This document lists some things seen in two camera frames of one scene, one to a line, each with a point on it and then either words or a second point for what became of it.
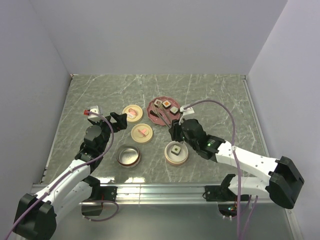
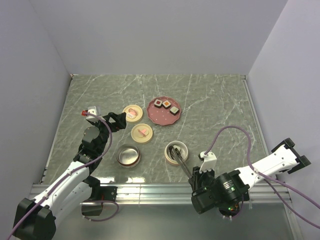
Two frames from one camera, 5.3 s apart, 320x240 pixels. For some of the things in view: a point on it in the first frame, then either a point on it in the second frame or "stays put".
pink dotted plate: x=162 y=110 stays put
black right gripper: x=174 y=131 to x=197 y=175
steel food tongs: x=164 y=116 to x=177 y=155
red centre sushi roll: x=157 y=102 stays put
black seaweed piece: x=153 y=113 to x=170 y=147
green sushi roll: x=176 y=150 stays put
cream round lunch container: x=175 y=153 stays put
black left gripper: x=121 y=122 stays put
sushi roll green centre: x=174 y=110 stays put
